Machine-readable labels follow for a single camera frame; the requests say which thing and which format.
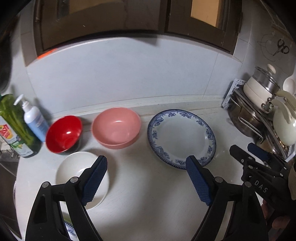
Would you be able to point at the metal pot rack shelf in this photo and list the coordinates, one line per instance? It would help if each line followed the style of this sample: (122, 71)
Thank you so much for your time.
(271, 141)

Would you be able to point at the red black bowl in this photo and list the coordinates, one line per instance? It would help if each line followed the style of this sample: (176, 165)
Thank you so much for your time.
(64, 135)

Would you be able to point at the cream pot with glass lid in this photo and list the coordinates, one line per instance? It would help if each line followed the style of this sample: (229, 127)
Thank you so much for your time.
(261, 86)

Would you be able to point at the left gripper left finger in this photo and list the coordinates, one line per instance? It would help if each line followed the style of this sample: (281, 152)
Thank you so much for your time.
(46, 221)

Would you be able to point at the cream ceramic teapot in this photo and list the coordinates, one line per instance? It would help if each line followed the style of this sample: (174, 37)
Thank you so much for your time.
(284, 117)

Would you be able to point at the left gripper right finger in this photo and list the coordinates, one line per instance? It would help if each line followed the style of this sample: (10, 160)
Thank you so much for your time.
(246, 221)

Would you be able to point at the white bowl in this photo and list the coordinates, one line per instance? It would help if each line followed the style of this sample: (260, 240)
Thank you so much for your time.
(74, 165)

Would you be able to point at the green dish soap bottle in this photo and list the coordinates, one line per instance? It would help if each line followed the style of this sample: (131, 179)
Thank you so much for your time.
(14, 131)

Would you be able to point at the dark wooden window frame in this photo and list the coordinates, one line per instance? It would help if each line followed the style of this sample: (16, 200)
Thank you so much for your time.
(216, 23)

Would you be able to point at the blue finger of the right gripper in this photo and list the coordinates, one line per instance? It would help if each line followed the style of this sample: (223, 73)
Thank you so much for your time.
(245, 159)
(273, 161)

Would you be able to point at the white ladle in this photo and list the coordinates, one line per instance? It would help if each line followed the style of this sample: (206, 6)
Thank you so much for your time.
(289, 84)

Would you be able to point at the person right hand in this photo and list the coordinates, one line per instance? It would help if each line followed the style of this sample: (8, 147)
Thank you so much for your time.
(279, 222)

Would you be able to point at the blue floral plate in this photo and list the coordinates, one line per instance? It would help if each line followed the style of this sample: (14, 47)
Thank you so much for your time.
(175, 134)
(71, 231)

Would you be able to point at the black scissors on wall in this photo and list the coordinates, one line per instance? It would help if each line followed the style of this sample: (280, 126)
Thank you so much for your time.
(281, 47)

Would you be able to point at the pink bowl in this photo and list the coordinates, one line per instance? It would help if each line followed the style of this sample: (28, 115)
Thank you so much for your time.
(116, 128)

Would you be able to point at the white blue pump bottle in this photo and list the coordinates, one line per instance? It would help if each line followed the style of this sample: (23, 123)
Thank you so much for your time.
(33, 118)

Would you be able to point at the steel pot left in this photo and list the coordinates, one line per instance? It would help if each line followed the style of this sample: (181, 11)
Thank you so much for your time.
(245, 119)

